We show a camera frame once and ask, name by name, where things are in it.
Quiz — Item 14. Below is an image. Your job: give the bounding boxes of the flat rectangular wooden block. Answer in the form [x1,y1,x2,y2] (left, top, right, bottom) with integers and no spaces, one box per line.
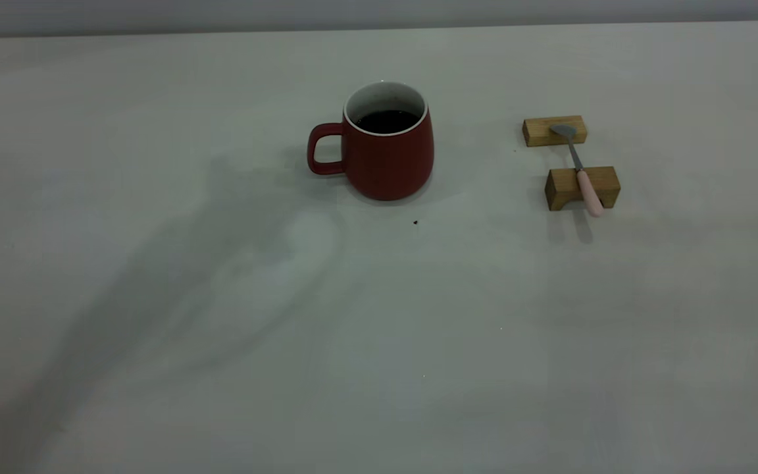
[522,116,588,147]

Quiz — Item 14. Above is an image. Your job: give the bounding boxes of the arch shaped wooden block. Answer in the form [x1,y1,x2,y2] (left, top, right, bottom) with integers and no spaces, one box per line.
[545,166,622,212]

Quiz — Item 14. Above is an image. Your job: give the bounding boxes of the red ceramic mug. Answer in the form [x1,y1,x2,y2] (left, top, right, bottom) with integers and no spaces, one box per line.
[307,80,435,201]

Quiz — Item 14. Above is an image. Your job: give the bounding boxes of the spoon with pink handle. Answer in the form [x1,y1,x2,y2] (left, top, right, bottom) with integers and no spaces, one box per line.
[549,123,605,218]

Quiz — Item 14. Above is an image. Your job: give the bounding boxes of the dark coffee liquid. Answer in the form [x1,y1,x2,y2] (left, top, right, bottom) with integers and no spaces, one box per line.
[355,110,420,136]

